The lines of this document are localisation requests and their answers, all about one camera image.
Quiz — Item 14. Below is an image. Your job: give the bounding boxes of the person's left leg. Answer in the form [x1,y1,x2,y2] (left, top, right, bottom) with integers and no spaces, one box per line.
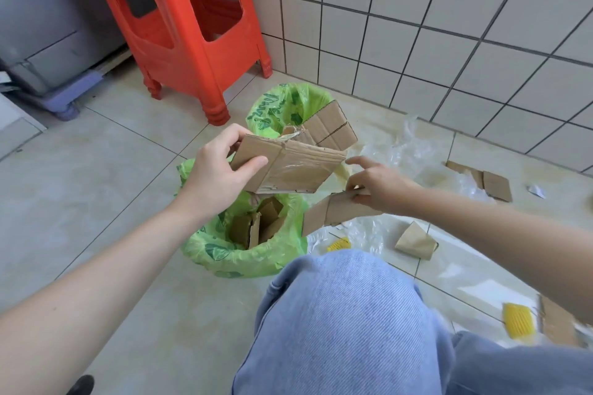
[231,249,457,395]

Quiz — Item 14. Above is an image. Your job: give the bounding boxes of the person's left forearm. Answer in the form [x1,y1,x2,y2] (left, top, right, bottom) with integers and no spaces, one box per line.
[0,195,219,395]

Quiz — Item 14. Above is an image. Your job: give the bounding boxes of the person's right leg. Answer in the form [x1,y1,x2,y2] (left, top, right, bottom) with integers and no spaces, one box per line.
[447,330,593,395]

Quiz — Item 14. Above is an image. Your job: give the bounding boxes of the crushed brown paper cup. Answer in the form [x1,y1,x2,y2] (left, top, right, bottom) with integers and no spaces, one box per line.
[394,222,440,261]

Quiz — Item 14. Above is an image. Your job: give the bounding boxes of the grey washing machine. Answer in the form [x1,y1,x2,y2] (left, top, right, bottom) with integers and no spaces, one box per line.
[0,0,128,97]

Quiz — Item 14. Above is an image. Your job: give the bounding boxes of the black rounded object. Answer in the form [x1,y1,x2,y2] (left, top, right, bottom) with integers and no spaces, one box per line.
[66,375,96,395]

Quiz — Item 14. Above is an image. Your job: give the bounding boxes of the person's left hand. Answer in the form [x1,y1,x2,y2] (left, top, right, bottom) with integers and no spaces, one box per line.
[178,123,269,215]

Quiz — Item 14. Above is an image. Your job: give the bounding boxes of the person's leg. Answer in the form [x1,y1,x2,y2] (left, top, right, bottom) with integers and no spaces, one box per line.
[231,249,457,395]
[447,330,593,395]

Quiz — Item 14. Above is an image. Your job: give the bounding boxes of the person's right hand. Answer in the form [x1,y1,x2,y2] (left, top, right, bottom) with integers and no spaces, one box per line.
[345,156,420,214]

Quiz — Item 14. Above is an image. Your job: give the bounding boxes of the purple washing machine stand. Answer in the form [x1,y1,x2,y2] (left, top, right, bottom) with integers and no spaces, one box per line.
[23,69,105,122]

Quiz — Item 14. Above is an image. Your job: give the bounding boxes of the person's right forearm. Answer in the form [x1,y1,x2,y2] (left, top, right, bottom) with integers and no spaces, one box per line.
[403,181,593,322]

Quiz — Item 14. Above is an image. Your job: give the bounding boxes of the clear plastic film scraps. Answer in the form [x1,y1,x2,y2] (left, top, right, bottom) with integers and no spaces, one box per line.
[305,114,494,266]

